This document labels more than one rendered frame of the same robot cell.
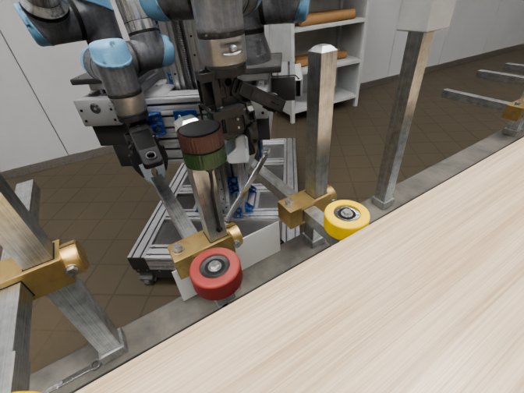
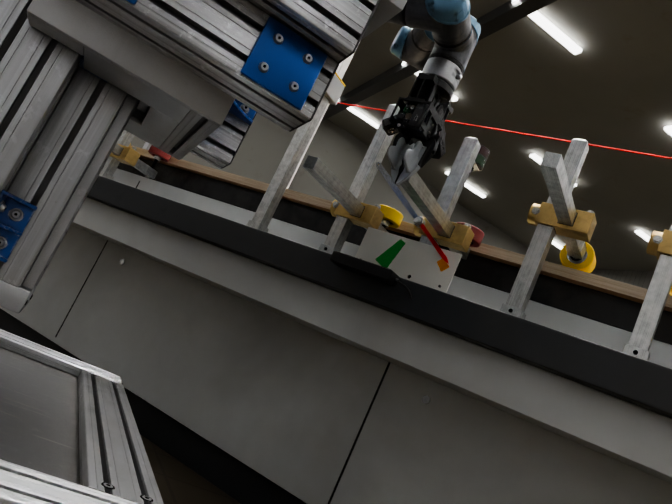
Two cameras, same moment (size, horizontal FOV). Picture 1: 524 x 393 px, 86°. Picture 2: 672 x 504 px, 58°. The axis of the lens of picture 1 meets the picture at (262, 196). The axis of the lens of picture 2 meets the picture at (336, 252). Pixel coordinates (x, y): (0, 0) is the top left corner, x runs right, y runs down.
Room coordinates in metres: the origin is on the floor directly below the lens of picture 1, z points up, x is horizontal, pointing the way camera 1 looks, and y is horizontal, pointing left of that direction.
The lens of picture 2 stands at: (1.25, 1.24, 0.45)
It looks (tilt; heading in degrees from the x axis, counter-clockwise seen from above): 10 degrees up; 241
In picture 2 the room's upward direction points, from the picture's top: 25 degrees clockwise
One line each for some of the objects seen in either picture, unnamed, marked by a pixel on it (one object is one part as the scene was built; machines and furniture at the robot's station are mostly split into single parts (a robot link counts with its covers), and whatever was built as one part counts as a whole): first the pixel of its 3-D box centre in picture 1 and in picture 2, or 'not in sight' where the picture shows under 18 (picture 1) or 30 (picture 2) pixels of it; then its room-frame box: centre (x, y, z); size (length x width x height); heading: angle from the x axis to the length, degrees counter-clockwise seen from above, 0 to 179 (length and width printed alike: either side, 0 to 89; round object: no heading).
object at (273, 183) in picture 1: (285, 193); (350, 204); (0.56, -0.06, 0.83); 0.43 x 0.03 x 0.04; 28
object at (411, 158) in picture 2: (147, 172); (408, 160); (0.68, 0.31, 0.86); 0.06 x 0.03 x 0.09; 28
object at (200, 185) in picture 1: (216, 235); (437, 223); (0.40, 0.10, 0.86); 0.03 x 0.03 x 0.48; 28
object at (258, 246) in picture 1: (231, 259); (404, 258); (0.44, 0.08, 0.75); 0.26 x 0.01 x 0.10; 118
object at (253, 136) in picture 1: (248, 132); not in sight; (0.51, 0.02, 1.02); 0.05 x 0.02 x 0.09; 28
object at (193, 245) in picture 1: (207, 248); (443, 233); (0.39, 0.11, 0.85); 0.13 x 0.06 x 0.05; 118
